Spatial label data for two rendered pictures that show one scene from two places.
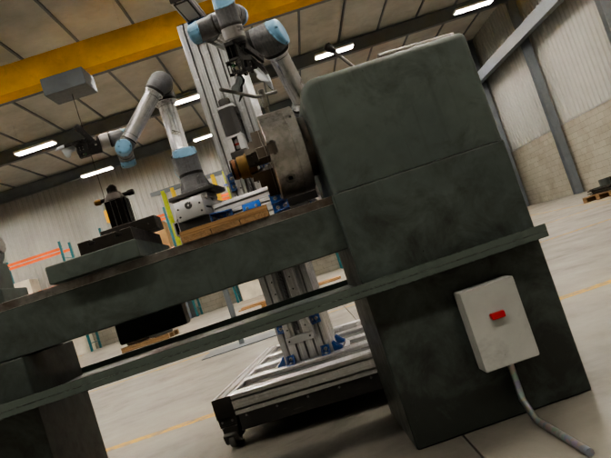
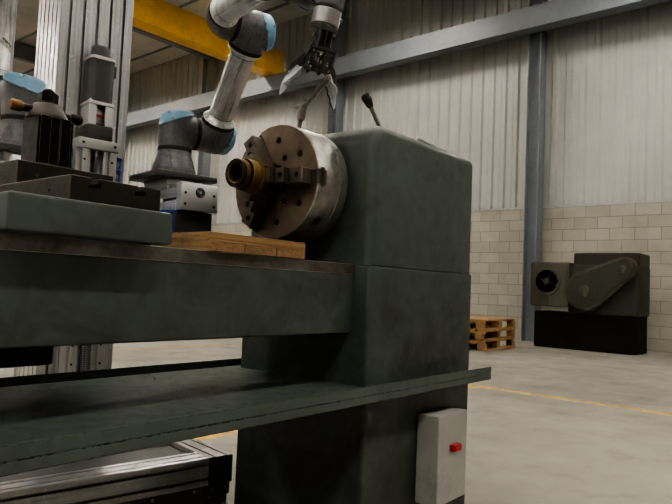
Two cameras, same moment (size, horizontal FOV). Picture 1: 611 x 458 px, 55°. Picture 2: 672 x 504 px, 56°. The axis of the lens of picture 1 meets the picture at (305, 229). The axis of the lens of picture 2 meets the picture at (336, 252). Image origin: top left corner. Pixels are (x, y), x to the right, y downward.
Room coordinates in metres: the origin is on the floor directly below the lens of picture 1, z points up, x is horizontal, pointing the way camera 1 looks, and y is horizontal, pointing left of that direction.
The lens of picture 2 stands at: (0.85, 1.20, 0.80)
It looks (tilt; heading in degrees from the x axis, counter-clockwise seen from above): 3 degrees up; 312
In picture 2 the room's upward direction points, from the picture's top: 2 degrees clockwise
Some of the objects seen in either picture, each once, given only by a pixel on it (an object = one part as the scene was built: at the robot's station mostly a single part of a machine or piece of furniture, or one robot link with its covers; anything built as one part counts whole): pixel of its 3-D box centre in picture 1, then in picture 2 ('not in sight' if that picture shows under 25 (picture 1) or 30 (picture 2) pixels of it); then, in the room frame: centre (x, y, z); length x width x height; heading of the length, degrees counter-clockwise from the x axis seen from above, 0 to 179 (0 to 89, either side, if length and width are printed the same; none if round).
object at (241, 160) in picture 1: (244, 166); (248, 175); (2.10, 0.14, 1.08); 0.09 x 0.09 x 0.09; 3
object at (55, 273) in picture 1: (116, 263); (24, 225); (2.11, 0.69, 0.90); 0.53 x 0.30 x 0.06; 3
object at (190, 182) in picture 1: (194, 183); (21, 135); (2.79, 0.44, 1.21); 0.15 x 0.15 x 0.10
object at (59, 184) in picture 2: (124, 243); (56, 201); (2.09, 0.64, 0.95); 0.43 x 0.18 x 0.04; 3
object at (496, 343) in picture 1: (527, 358); (494, 498); (1.70, -0.49, 0.22); 0.42 x 0.18 x 0.44; 3
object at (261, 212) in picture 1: (229, 227); (209, 247); (2.10, 0.26, 0.89); 0.36 x 0.30 x 0.04; 3
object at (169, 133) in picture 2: not in sight; (177, 129); (2.73, -0.06, 1.33); 0.13 x 0.12 x 0.14; 75
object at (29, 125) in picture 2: (120, 213); (48, 144); (2.15, 0.63, 1.07); 0.07 x 0.07 x 0.10; 3
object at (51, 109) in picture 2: (114, 197); (47, 112); (2.16, 0.64, 1.14); 0.08 x 0.08 x 0.03
